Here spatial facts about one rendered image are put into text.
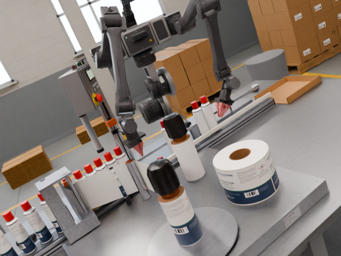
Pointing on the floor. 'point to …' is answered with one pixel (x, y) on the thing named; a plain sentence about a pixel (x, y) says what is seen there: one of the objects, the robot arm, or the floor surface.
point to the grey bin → (267, 66)
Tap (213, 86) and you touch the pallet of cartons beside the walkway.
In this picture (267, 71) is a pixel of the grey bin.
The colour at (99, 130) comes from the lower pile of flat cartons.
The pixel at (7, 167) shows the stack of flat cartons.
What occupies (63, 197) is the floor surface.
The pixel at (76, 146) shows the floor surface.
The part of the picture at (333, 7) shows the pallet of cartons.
